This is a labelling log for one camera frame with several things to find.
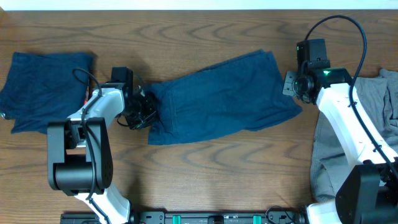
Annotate folded navy blue garment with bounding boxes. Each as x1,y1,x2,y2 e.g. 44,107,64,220
1,52,94,134

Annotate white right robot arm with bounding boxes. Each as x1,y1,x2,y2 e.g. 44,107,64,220
283,68,397,223

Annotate dark blue denim shorts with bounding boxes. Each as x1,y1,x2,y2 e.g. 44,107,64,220
146,50,302,145

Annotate grey button shirt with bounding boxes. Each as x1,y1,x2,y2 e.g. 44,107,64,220
310,68,398,203

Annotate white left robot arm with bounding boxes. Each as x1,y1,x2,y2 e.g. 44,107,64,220
47,83,157,223

